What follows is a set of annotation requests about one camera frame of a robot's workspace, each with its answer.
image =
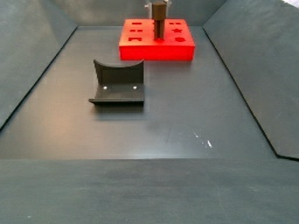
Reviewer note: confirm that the red block with shaped holes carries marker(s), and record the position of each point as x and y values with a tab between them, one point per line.
140	46

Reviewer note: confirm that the dark three prong peg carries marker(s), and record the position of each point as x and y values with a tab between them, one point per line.
160	17

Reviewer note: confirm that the black curved holder stand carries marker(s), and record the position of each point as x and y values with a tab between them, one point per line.
121	84

